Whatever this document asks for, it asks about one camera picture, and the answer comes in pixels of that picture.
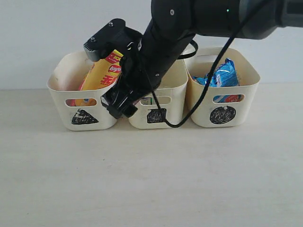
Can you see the pink Lay's chip can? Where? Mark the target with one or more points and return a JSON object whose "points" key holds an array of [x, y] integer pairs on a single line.
{"points": [[71, 102]]}

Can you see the cream bin with circle mark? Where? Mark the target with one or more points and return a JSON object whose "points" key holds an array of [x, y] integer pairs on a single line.
{"points": [[222, 106]]}

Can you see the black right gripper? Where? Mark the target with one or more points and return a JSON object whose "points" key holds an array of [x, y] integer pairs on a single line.
{"points": [[147, 58]]}

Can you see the blue white milk carton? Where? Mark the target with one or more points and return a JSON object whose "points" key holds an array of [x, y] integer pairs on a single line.
{"points": [[148, 101]]}

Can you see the yellow Lay's chip can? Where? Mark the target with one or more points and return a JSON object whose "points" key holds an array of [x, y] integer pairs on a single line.
{"points": [[104, 72]]}

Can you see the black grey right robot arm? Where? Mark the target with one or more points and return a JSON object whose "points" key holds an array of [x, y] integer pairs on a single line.
{"points": [[182, 20]]}

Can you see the cream bin with square mark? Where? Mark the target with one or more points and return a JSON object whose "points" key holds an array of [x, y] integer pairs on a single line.
{"points": [[171, 96]]}

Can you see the blue instant noodle bag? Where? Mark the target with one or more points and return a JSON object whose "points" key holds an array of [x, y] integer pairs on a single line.
{"points": [[225, 76]]}

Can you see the cream bin with triangle mark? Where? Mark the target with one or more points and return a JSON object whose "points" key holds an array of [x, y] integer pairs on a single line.
{"points": [[63, 85]]}

